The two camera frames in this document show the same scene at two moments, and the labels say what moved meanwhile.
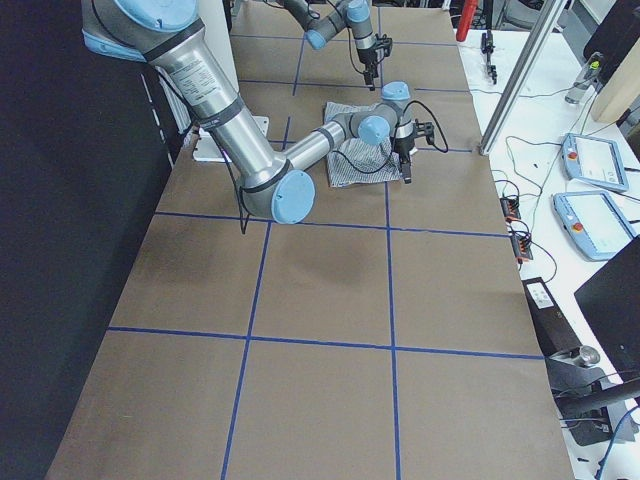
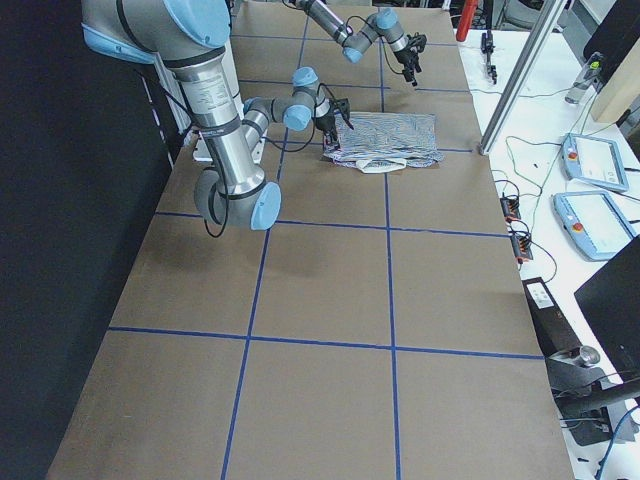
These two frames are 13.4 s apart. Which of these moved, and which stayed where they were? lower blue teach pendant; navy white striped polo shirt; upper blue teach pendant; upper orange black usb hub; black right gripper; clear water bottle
Moved: black right gripper; navy white striped polo shirt
Stayed: upper orange black usb hub; upper blue teach pendant; lower blue teach pendant; clear water bottle
